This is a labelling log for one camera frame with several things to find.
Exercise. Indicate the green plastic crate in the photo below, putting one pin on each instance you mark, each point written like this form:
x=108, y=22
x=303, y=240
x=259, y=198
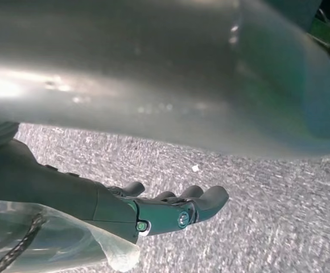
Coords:
x=325, y=34

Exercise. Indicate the clear plastic wrap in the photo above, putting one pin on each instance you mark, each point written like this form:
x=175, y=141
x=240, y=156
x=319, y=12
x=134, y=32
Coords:
x=68, y=241

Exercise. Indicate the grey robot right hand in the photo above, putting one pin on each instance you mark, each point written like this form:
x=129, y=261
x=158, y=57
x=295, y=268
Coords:
x=68, y=196

